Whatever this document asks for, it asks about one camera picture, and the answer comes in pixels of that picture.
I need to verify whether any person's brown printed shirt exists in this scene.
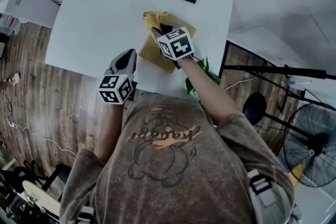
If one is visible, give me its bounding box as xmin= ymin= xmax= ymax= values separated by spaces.
xmin=59 ymin=91 xmax=295 ymax=224

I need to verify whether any black metal frame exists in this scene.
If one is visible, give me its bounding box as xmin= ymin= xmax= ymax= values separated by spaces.
xmin=218 ymin=39 xmax=336 ymax=113

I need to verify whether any white plastic bottle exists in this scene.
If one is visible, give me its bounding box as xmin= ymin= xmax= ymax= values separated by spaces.
xmin=288 ymin=78 xmax=312 ymax=87

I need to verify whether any grey shoulder strap black buckle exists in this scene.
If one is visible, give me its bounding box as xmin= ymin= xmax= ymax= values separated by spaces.
xmin=246 ymin=168 xmax=295 ymax=224

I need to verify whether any black chair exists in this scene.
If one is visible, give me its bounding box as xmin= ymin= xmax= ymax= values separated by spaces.
xmin=39 ymin=163 xmax=73 ymax=192

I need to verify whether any person's left forearm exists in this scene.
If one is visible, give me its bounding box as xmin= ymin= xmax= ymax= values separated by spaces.
xmin=93 ymin=102 xmax=124 ymax=165

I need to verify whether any yellow oval board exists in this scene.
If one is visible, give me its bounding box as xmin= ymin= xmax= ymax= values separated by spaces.
xmin=288 ymin=163 xmax=306 ymax=187

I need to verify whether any yellow cloth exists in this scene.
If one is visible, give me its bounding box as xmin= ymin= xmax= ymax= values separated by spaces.
xmin=142 ymin=10 xmax=170 ymax=35

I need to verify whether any green leafy plant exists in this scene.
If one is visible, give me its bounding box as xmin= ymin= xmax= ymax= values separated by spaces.
xmin=185 ymin=55 xmax=221 ymax=99

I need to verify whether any white water dispenser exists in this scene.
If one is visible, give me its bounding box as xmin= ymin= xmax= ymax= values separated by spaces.
xmin=0 ymin=0 xmax=61 ymax=28

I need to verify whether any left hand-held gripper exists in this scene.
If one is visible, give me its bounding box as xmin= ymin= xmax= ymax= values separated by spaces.
xmin=98 ymin=48 xmax=138 ymax=105

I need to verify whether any pile of red-label packets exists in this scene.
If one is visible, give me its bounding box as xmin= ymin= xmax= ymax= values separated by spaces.
xmin=0 ymin=13 xmax=29 ymax=37

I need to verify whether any tan book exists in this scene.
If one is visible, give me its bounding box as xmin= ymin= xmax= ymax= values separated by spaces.
xmin=138 ymin=12 xmax=197 ymax=73

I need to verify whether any black floor cable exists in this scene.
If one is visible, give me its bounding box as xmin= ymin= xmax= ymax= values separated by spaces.
xmin=2 ymin=91 xmax=14 ymax=121

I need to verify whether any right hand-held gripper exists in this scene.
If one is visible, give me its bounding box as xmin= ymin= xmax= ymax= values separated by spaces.
xmin=150 ymin=23 xmax=195 ymax=70

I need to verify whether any black floor fan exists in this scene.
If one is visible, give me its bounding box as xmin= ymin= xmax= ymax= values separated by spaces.
xmin=241 ymin=92 xmax=336 ymax=188

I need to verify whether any white floor cable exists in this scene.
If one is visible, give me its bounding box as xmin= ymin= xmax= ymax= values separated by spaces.
xmin=224 ymin=76 xmax=259 ymax=91
xmin=12 ymin=123 xmax=78 ymax=157

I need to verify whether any person's right forearm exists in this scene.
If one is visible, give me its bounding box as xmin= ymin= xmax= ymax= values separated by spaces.
xmin=180 ymin=56 xmax=244 ymax=126

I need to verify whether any cream round table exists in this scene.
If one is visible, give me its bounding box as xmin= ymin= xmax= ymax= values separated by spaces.
xmin=22 ymin=180 xmax=61 ymax=218

